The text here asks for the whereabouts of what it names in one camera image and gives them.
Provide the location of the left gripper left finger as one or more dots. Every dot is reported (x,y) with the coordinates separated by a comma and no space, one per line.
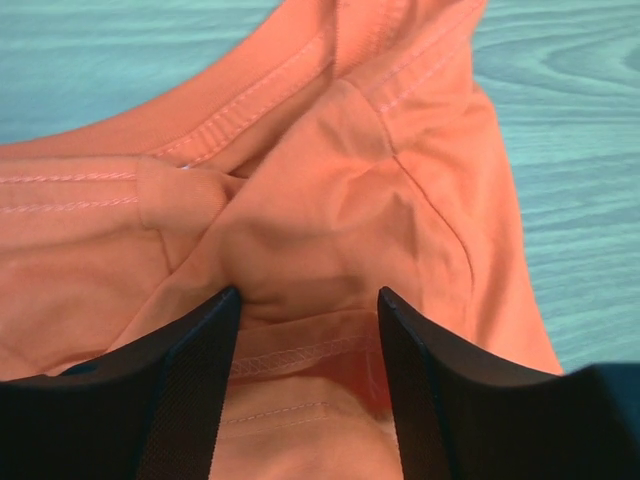
(148,410)

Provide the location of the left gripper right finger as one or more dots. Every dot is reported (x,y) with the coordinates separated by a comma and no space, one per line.
(461,412)

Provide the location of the orange t shirt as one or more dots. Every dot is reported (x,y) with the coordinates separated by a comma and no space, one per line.
(343,147)

